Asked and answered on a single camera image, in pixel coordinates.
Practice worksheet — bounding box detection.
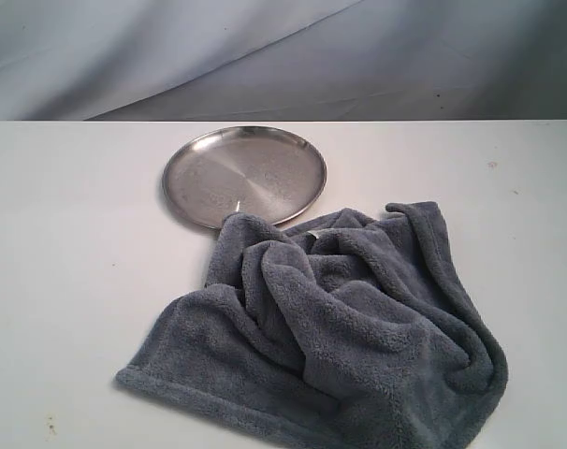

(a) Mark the grey-blue fleece towel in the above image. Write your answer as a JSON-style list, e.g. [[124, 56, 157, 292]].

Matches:
[[116, 202, 508, 448]]

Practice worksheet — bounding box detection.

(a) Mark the round stainless steel plate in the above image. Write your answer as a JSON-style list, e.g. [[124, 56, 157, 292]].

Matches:
[[161, 125, 327, 229]]

